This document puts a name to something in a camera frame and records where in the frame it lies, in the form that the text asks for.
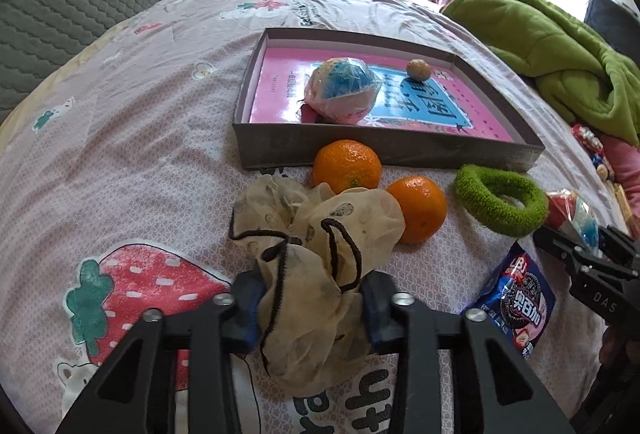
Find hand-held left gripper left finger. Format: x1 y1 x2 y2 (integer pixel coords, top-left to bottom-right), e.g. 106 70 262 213
57 271 266 434

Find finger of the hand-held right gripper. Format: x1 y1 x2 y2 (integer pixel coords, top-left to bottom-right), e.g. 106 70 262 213
599 225 640 262
532 226 603 275

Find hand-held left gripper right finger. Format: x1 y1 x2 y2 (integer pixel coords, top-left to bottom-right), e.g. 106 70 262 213
360 273 576 434

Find red white clear snack packet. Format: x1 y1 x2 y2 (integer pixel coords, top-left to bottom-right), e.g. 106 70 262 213
545 188 601 250

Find beige mesh drawstring bag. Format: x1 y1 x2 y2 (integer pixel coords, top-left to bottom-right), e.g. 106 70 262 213
229 175 406 397

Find blue cookie packet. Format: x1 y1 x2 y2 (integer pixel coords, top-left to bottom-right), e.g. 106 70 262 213
461 241 557 360

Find orange mandarin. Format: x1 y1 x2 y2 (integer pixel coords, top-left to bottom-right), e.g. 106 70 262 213
312 139 383 195
385 176 447 245

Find grey cardboard box tray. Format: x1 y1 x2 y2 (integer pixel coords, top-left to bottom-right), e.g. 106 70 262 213
232 27 546 173

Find pink cloth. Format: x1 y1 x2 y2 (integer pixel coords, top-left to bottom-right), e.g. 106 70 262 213
597 134 640 217

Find green fuzzy hair scrunchie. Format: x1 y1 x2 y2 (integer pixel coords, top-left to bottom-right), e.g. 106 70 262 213
454 163 549 237

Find red wrapped candy packets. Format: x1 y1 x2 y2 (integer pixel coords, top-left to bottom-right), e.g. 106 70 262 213
571 124 610 167

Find strawberry printed bedsheet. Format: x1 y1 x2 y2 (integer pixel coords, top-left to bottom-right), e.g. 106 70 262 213
0 0 626 434

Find green fleece blanket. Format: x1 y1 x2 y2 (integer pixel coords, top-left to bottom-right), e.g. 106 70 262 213
440 0 640 147

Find brown walnut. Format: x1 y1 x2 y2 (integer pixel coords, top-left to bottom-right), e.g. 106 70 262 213
405 59 431 81

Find black monitor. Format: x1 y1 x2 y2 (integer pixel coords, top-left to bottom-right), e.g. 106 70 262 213
585 0 640 60

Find round plastic-wrapped blue toy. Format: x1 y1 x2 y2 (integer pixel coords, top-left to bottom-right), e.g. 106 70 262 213
298 57 383 125

